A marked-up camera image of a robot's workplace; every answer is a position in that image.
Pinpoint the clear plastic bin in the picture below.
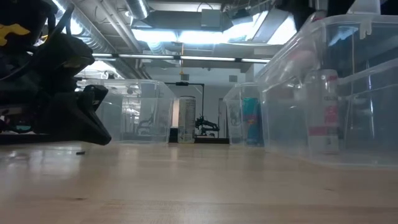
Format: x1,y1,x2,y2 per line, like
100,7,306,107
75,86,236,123
254,14,398,169
223,81,268,147
76,79,177,144

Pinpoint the linear ceiling light fixture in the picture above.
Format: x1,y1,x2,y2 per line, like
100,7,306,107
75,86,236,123
91,52,271,65

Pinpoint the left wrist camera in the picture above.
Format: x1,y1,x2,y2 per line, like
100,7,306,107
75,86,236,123
33,32,96,79

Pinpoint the yellow cable tag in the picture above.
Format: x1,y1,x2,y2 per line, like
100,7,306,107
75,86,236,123
0,23,31,47

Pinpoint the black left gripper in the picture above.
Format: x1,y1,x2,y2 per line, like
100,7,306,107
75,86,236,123
0,74,113,146

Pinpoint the grey ceiling box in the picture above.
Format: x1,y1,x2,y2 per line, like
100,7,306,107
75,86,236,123
201,8,222,28

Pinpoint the silver ventilation duct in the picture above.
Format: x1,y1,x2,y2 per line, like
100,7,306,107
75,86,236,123
126,0,149,20

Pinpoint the white red soda can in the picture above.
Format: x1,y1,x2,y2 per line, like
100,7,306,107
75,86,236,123
278,11,327,83
306,68,340,154

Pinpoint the white yellow soda can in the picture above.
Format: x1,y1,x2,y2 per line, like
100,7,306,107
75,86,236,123
178,95,197,144

